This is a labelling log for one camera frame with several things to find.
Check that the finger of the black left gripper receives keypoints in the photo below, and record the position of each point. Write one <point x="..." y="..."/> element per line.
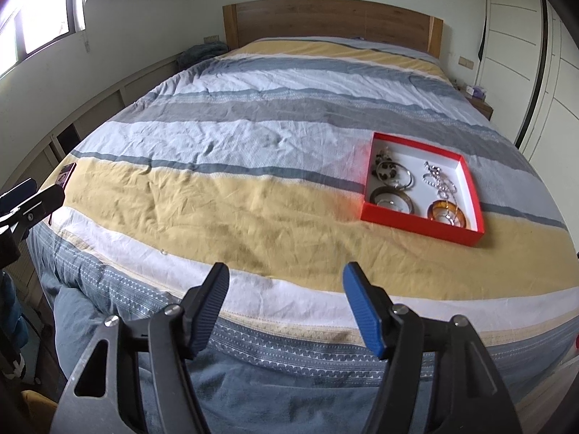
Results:
<point x="19" y="193"/>

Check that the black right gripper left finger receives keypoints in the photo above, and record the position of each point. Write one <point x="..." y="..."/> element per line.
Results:
<point x="177" y="335"/>

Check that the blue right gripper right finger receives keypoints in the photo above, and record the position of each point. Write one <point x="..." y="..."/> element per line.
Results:
<point x="395" y="334"/>

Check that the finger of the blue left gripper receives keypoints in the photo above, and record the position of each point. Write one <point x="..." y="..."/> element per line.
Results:
<point x="36" y="209"/>

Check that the amber orange bangle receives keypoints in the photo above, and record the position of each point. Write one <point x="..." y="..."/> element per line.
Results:
<point x="447" y="212"/>

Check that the dark olive bangle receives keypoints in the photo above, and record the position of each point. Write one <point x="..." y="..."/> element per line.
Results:
<point x="391" y="199"/>

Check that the silver cuff bangle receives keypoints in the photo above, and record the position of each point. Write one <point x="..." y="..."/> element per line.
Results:
<point x="394" y="175"/>

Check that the red jewelry box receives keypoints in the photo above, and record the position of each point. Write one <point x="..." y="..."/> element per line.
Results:
<point x="438" y="175"/>

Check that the smartphone with red case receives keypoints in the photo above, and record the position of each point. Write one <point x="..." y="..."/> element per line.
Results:
<point x="64" y="175"/>

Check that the striped bed duvet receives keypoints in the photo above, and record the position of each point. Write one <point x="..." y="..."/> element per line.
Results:
<point x="258" y="159"/>

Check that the window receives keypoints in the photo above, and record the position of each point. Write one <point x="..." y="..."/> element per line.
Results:
<point x="28" y="26"/>

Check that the dark blanket on shelf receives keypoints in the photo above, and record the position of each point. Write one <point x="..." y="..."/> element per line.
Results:
<point x="201" y="52"/>

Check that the wooden nightstand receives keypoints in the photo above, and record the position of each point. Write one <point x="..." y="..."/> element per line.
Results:
<point x="481" y="106"/>

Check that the tissue box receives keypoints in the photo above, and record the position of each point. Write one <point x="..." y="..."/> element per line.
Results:
<point x="475" y="91"/>

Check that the white wardrobe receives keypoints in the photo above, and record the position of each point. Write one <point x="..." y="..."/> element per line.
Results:
<point x="529" y="70"/>

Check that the wooden headboard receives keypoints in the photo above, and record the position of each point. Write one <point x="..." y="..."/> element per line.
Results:
<point x="377" y="22"/>

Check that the low white wall shelf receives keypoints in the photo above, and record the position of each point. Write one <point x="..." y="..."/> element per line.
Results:
<point x="49" y="152"/>

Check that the wall socket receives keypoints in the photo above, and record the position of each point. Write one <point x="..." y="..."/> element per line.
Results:
<point x="464" y="62"/>

